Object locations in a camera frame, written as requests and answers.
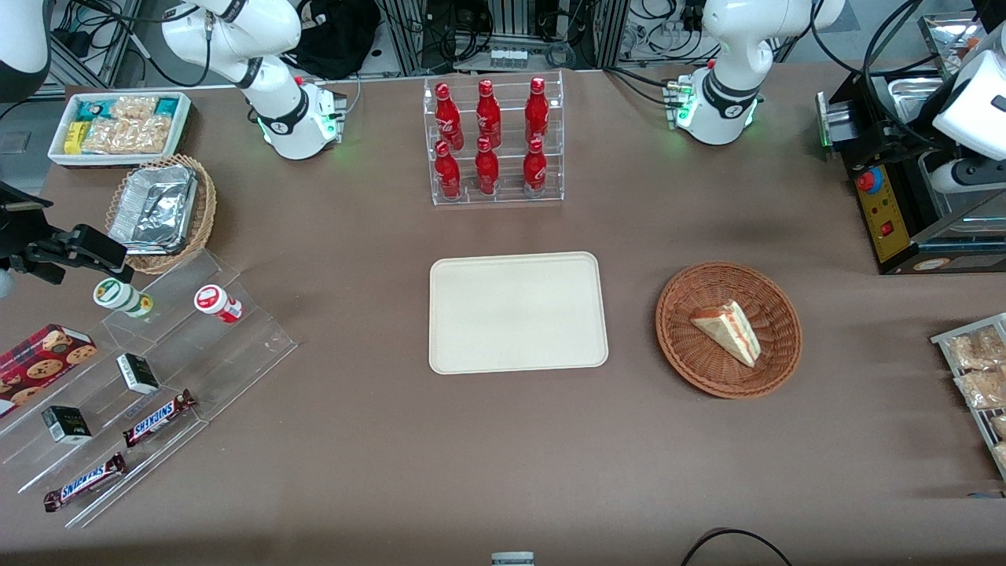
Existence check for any black machine with yellow panel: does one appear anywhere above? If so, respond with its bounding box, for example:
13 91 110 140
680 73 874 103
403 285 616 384
816 69 1006 276

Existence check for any red cola bottle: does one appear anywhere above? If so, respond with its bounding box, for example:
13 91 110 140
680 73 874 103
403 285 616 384
435 140 463 200
524 76 550 147
522 137 548 198
475 137 501 197
435 83 465 152
475 79 502 150

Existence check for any clear bag of crackers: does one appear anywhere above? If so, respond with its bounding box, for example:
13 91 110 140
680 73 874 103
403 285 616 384
953 367 1006 410
945 325 1006 371

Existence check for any round brown wicker basket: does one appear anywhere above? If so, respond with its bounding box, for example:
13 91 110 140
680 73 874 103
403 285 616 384
655 262 803 399

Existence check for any white rectangular plastic bin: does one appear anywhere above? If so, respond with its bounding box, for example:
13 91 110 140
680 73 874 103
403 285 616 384
47 91 193 169

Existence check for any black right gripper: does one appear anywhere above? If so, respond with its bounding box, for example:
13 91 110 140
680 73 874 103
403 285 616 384
0 181 131 286

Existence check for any red tartan cookie box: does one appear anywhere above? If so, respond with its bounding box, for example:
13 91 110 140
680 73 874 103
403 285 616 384
0 323 99 420

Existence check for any silver metal tray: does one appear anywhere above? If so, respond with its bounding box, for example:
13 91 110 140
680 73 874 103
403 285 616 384
918 12 989 58

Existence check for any aluminium frame rack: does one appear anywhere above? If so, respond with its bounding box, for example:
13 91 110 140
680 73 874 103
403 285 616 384
379 0 639 73

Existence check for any green lid white cup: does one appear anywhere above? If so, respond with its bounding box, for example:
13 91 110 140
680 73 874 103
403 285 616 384
93 277 155 319

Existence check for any black cable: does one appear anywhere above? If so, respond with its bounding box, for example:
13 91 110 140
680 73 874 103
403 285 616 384
679 527 795 566

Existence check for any light wicker basket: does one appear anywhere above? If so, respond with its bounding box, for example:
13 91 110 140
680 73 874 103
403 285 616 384
105 154 218 276

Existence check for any clear acrylic bottle rack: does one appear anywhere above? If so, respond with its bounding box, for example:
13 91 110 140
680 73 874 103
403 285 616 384
423 70 565 208

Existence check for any tray of packaged snacks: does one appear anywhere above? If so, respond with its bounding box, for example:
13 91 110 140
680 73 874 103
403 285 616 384
931 312 1006 481

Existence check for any small clear snack bag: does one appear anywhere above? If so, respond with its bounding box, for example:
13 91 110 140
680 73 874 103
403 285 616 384
110 95 161 121

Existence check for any red lid white cup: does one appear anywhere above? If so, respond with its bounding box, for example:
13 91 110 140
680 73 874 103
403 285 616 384
194 285 244 325

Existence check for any cream plastic tray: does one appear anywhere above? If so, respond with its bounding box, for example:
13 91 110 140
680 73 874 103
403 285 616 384
428 252 610 376

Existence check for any clear acrylic stepped stand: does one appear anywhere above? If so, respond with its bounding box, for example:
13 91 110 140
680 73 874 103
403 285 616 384
0 250 299 530

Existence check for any Snickers chocolate bar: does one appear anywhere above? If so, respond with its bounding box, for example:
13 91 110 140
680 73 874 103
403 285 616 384
43 452 128 513
122 389 197 449

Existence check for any triangular sandwich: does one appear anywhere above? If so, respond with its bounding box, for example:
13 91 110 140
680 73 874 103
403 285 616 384
690 301 762 369

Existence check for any large clear snack bag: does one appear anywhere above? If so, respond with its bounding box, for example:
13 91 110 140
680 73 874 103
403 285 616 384
81 116 173 156

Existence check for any small black box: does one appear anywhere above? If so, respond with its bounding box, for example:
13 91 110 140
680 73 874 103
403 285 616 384
41 406 94 446
116 353 161 395

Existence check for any aluminium foil tray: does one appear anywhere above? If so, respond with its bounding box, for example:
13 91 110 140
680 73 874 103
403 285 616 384
108 164 198 257

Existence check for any black bag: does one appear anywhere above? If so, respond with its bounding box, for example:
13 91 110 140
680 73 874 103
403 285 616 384
285 0 387 80

